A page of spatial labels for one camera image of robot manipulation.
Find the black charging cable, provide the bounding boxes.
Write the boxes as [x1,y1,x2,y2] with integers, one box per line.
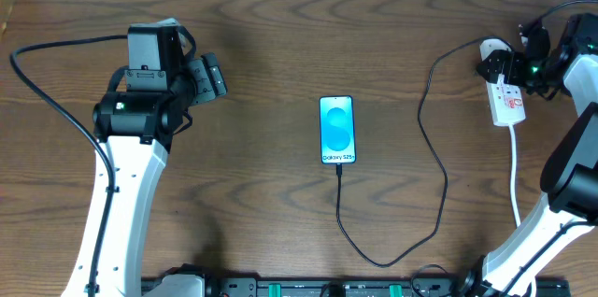
[335,35,515,269]

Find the blue Galaxy smartphone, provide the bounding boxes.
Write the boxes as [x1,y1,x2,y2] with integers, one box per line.
[319,95,357,164]

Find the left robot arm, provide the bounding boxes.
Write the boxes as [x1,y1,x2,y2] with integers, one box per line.
[64,19,228,296]

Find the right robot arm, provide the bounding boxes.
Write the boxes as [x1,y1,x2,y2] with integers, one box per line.
[455,13,597,296]

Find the white power strip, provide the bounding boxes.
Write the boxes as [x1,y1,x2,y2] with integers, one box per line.
[478,39,526,127]

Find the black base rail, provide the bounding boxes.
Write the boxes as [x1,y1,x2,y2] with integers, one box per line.
[141,264,459,297]

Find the white power strip cord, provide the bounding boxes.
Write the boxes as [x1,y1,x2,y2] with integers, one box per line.
[507,123,538,297]

